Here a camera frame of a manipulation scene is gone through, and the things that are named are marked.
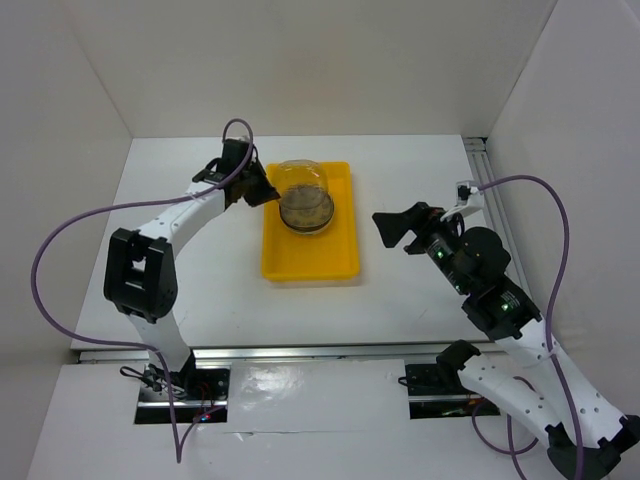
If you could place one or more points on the clear glass plate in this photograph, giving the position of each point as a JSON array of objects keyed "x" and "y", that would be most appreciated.
[{"x": 301, "y": 184}]

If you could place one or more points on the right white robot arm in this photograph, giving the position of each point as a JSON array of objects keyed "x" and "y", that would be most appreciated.
[{"x": 584, "y": 435}]

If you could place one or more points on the front aluminium rail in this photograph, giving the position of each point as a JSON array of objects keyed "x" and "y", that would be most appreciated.
[{"x": 225, "y": 356}]

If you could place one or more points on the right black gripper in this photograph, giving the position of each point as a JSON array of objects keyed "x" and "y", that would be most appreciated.
[{"x": 420, "y": 218}]

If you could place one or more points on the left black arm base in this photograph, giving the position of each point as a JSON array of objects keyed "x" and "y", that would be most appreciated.
[{"x": 204, "y": 399}]

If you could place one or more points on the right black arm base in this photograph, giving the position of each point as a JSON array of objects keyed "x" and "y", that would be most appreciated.
[{"x": 431, "y": 397}]

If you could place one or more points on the yellow brown patterned plate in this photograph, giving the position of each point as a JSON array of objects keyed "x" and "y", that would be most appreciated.
[{"x": 306, "y": 217}]

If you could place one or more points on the right side aluminium rail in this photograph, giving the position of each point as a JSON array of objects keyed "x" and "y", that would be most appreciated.
[{"x": 494, "y": 213}]

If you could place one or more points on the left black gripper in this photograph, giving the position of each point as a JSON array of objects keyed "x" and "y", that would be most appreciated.
[{"x": 266, "y": 192}]

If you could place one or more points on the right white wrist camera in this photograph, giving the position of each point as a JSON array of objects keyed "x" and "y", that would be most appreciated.
[{"x": 469, "y": 200}]

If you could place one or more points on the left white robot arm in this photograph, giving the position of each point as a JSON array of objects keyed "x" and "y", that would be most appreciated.
[{"x": 140, "y": 277}]

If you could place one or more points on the yellow plastic bin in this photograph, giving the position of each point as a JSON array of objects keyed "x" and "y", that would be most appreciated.
[{"x": 330, "y": 255}]

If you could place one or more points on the aluminium rail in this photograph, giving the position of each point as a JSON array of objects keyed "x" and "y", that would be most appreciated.
[
  {"x": 494, "y": 213},
  {"x": 225, "y": 356}
]

